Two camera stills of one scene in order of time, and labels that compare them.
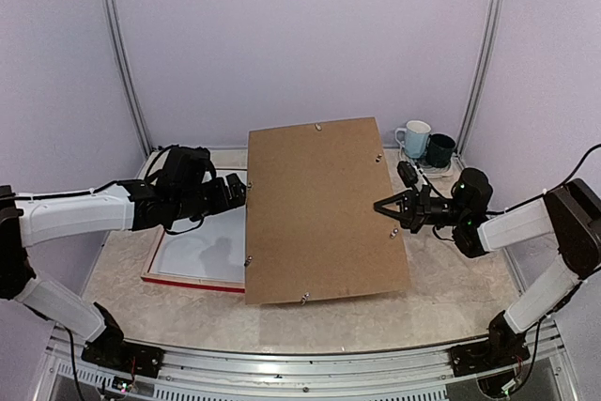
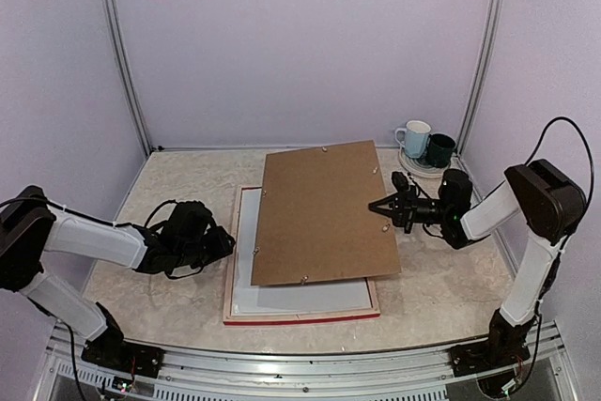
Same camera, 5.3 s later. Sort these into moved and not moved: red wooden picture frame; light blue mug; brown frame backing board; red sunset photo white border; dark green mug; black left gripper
Moved: brown frame backing board; black left gripper; red sunset photo white border; red wooden picture frame
Not moved: dark green mug; light blue mug
